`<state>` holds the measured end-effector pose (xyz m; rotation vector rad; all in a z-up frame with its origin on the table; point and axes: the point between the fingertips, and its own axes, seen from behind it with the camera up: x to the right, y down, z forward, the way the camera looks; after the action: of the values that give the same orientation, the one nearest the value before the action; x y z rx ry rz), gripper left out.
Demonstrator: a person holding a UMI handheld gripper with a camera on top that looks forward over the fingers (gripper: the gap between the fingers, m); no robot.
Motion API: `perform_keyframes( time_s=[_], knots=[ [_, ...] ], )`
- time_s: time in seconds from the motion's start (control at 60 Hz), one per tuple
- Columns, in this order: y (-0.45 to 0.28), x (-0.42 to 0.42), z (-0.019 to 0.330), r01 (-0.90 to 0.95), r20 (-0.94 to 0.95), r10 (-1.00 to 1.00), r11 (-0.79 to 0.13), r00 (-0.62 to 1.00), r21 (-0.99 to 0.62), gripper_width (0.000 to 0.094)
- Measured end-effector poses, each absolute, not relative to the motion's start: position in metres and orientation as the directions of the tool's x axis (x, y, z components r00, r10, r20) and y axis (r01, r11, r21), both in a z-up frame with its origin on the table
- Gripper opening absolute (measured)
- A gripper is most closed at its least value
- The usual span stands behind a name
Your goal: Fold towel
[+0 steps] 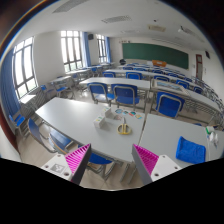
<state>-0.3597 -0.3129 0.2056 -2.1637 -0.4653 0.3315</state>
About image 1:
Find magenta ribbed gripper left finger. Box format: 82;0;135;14
41;143;92;186

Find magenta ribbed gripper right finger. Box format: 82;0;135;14
131;143;183;186

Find blue folded towel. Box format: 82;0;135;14
176;137;206;164

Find blue chair under table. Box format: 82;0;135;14
49;130;72;154

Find grey right table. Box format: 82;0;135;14
140;114;224;168

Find grey near table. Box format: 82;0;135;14
36;98;144;163

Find small white box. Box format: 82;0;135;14
93;116;106;128

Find blue chair near left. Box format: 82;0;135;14
27;118;51;152

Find white paper box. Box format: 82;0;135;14
104;107;115;118

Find colourful picture cards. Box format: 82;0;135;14
115;109;142;119

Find blue chair behind table right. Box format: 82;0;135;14
156;92;185;118

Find blue chair behind table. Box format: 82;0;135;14
111;84;140;108
156;92;185;118
88;82;114;104

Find blue chair behind table middle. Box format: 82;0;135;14
111;84;140;108

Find blue chair far left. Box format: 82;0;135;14
9;114;26;136

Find blue chair behind table left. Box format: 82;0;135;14
88;82;114;104

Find grey second row table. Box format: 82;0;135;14
80;77;150;90

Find green chalkboard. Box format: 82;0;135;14
122;43;189;69

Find blue window curtain left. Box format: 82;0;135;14
0;50;20;116

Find yellow handled scissors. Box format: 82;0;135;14
117;123;132;135

